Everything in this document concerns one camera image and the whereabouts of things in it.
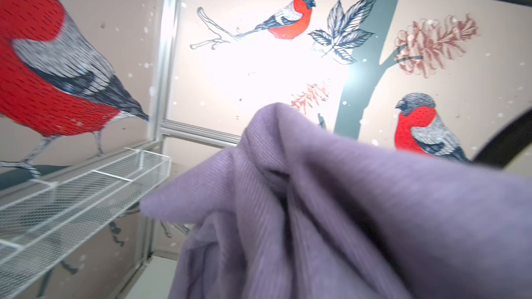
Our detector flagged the lilac purple trousers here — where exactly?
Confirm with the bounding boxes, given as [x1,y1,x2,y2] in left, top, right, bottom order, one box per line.
[140,103,531,298]

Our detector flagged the black belt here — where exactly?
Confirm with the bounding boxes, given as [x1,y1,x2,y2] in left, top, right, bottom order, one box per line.
[472,109,531,169]

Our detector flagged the white wire mesh shelf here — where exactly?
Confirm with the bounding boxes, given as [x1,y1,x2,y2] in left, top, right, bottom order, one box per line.
[1,150,171,298]

